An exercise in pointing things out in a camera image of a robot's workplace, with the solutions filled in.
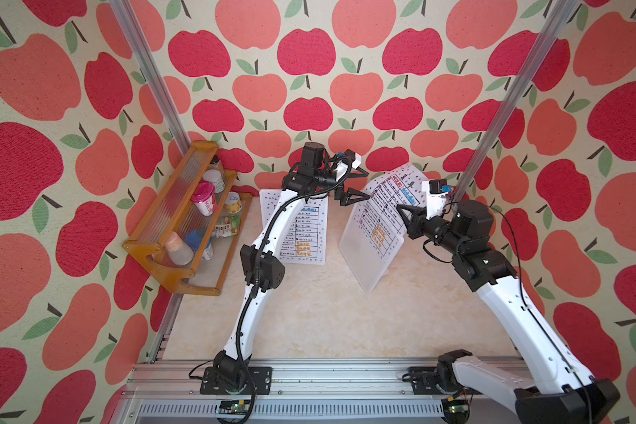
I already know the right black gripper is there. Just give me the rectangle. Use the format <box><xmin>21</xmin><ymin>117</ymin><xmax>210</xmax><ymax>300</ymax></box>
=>
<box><xmin>398</xmin><ymin>202</ymin><xmax>462</xmax><ymax>260</ymax></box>

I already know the white menu rack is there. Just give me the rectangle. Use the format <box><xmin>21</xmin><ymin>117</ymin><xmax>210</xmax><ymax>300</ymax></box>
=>
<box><xmin>259</xmin><ymin>188</ymin><xmax>330</xmax><ymax>266</ymax></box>
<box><xmin>338</xmin><ymin>199</ymin><xmax>404</xmax><ymax>294</ymax></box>

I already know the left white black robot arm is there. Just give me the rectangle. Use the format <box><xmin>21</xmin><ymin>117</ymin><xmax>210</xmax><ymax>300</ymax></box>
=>
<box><xmin>212</xmin><ymin>141</ymin><xmax>369</xmax><ymax>391</ymax></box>

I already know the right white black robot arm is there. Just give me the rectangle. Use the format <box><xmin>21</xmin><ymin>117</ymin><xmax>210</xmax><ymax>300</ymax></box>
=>
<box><xmin>397</xmin><ymin>201</ymin><xmax>620</xmax><ymax>423</ymax></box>

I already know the green label snack packet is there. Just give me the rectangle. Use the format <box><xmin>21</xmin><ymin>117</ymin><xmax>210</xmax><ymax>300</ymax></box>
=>
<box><xmin>212</xmin><ymin>214</ymin><xmax>241</xmax><ymax>239</ymax></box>

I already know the white lidded jar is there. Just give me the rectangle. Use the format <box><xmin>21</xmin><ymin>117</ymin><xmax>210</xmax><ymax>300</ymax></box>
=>
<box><xmin>202</xmin><ymin>169</ymin><xmax>225</xmax><ymax>194</ymax></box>

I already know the magenta lid white cup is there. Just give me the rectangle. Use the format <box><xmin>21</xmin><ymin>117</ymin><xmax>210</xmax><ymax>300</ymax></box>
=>
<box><xmin>191</xmin><ymin>181</ymin><xmax>216</xmax><ymax>217</ymax></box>

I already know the blue lid white jar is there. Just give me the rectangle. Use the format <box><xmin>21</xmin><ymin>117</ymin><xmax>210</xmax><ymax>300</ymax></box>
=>
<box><xmin>185</xmin><ymin>229</ymin><xmax>214</xmax><ymax>261</ymax></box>

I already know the orange wooden shelf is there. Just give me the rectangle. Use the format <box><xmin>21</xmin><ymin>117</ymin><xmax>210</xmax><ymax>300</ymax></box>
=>
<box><xmin>123</xmin><ymin>141</ymin><xmax>237</xmax><ymax>296</ymax></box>

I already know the pink capped clear bottle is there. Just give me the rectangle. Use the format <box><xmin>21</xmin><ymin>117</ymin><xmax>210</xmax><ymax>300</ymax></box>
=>
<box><xmin>164</xmin><ymin>231</ymin><xmax>194</xmax><ymax>267</ymax></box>

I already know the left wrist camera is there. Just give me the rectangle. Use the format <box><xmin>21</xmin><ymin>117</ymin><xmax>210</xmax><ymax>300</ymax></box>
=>
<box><xmin>332</xmin><ymin>149</ymin><xmax>362</xmax><ymax>180</ymax></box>

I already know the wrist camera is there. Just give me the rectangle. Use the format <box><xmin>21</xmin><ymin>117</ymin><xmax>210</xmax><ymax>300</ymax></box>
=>
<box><xmin>422</xmin><ymin>178</ymin><xmax>452</xmax><ymax>220</ymax></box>
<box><xmin>332</xmin><ymin>149</ymin><xmax>362</xmax><ymax>180</ymax></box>

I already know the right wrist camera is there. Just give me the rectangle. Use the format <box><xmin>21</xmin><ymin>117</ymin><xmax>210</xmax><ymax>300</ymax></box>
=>
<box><xmin>422</xmin><ymin>178</ymin><xmax>452</xmax><ymax>220</ymax></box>

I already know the right aluminium corner post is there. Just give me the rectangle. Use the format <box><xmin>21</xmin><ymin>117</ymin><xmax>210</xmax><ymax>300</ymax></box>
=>
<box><xmin>452</xmin><ymin>0</ymin><xmax>581</xmax><ymax>202</ymax></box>

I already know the aluminium corner post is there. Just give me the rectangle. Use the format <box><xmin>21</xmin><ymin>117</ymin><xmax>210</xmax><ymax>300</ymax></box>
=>
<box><xmin>110</xmin><ymin>0</ymin><xmax>191</xmax><ymax>155</ymax></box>
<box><xmin>452</xmin><ymin>0</ymin><xmax>581</xmax><ymax>202</ymax></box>

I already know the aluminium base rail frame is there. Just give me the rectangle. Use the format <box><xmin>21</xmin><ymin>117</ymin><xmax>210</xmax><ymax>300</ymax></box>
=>
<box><xmin>108</xmin><ymin>356</ymin><xmax>571</xmax><ymax>424</ymax></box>

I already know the left aluminium corner post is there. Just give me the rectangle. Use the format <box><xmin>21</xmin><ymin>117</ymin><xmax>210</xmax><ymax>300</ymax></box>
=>
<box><xmin>110</xmin><ymin>0</ymin><xmax>191</xmax><ymax>155</ymax></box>

